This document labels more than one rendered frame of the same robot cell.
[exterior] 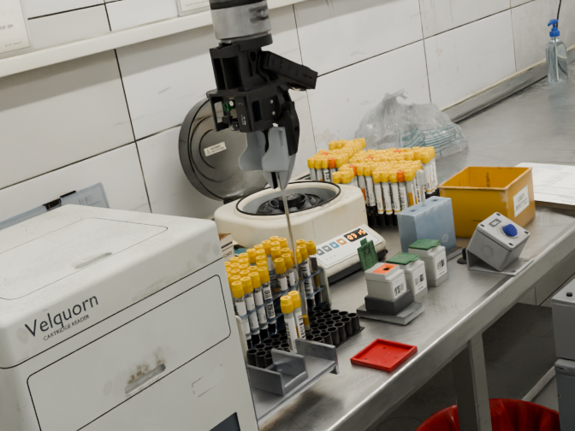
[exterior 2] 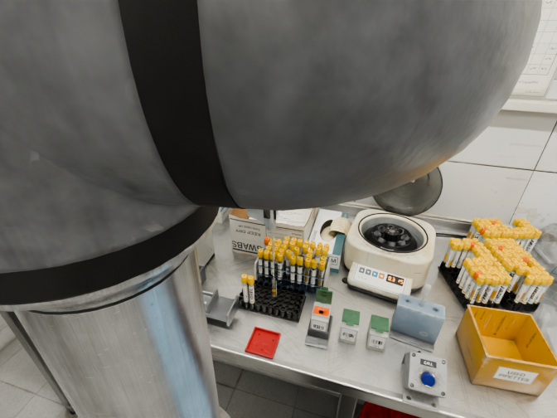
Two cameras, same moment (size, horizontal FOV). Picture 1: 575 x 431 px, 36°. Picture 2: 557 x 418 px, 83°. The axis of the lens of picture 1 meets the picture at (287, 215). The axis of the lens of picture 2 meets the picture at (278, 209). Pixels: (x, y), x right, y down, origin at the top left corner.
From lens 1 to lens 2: 1.08 m
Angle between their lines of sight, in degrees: 59
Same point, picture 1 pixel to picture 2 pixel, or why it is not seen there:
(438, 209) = (425, 316)
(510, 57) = not seen: outside the picture
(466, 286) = (374, 368)
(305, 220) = (363, 250)
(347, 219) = (397, 269)
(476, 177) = (529, 326)
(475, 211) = (470, 342)
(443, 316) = (322, 363)
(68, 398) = not seen: hidden behind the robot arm
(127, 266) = not seen: hidden behind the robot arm
